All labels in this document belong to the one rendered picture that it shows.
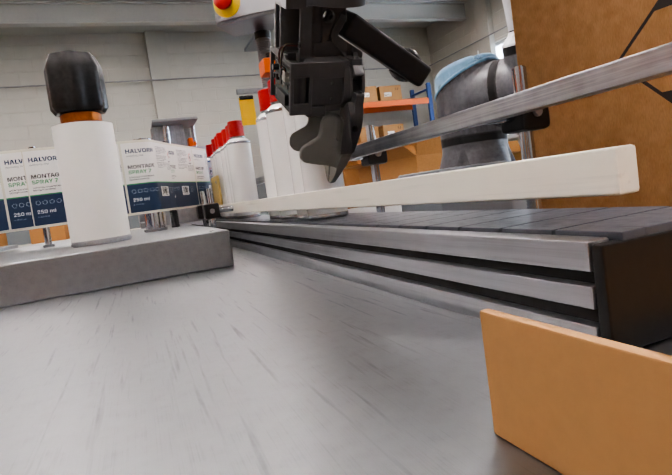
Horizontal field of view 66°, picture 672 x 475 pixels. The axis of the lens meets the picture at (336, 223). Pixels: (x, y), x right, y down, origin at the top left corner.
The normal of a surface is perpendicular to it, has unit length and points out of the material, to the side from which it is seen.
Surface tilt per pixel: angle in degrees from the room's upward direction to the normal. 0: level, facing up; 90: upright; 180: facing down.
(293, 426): 0
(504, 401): 90
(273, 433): 0
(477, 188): 90
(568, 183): 90
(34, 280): 90
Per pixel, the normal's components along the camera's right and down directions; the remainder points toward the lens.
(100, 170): 0.64, -0.04
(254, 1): -0.23, 0.10
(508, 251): -0.92, 0.15
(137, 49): 0.37, 0.01
